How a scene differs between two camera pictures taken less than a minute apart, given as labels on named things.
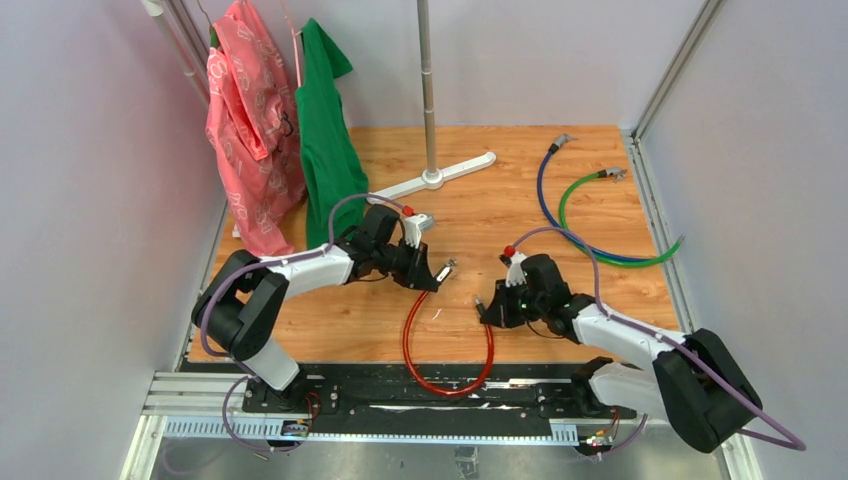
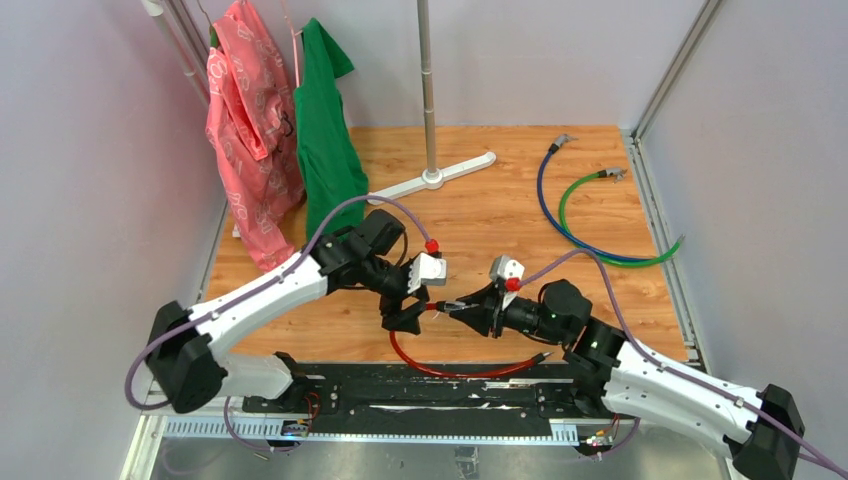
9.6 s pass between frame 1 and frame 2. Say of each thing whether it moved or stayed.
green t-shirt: stayed
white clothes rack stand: stayed
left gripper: moved
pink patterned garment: stayed
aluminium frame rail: stayed
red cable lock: moved
